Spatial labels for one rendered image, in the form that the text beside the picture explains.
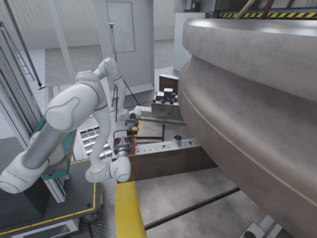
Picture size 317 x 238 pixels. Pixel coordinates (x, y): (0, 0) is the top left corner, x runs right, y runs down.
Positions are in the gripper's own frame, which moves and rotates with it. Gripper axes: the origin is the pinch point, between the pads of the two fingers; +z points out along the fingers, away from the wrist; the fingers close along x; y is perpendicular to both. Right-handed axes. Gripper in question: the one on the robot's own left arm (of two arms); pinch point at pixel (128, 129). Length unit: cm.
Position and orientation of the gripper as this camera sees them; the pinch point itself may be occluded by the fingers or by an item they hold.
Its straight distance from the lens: 158.5
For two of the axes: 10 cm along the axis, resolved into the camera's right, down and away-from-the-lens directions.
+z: -1.9, 5.3, -8.3
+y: 0.0, 8.4, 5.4
